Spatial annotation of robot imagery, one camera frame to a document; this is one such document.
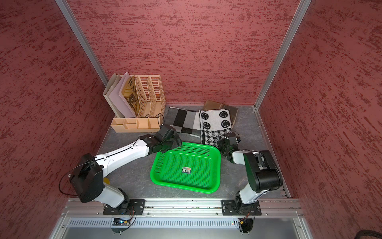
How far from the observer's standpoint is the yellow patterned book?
0.96m

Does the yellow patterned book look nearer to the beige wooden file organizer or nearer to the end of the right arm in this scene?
the beige wooden file organizer

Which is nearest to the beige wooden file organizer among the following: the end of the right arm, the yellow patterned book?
the yellow patterned book
